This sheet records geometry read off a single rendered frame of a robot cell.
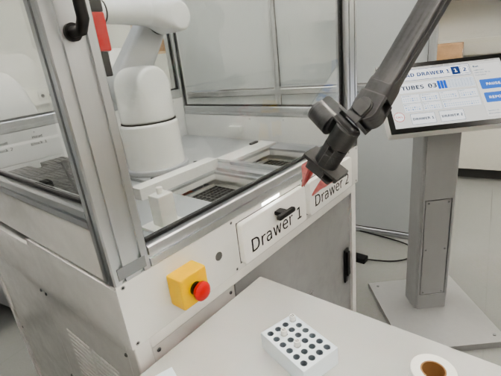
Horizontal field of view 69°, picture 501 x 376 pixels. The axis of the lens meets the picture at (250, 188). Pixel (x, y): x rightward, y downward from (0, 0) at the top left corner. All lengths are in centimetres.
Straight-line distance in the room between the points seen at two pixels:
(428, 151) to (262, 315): 110
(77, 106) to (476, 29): 406
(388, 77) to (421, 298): 139
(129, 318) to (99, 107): 39
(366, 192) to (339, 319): 190
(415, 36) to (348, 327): 62
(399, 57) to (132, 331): 77
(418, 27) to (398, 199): 187
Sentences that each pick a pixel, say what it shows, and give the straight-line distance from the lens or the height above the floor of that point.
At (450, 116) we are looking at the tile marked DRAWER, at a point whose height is 100.
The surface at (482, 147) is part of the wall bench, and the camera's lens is 384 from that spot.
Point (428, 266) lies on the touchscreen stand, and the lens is 196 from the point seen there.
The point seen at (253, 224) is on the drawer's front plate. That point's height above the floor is 91.
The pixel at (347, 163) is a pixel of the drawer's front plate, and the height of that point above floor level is 91.
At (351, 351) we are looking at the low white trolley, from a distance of 79.
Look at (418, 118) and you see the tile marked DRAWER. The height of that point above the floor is 101.
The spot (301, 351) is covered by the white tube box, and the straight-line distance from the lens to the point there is 74.
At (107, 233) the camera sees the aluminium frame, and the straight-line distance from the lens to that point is 68.
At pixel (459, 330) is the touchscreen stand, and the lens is 203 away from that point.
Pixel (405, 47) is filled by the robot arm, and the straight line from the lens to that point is 88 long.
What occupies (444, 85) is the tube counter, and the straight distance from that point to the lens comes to 169.
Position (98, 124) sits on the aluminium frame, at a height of 123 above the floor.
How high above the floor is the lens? 132
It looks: 20 degrees down
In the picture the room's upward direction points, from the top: 6 degrees counter-clockwise
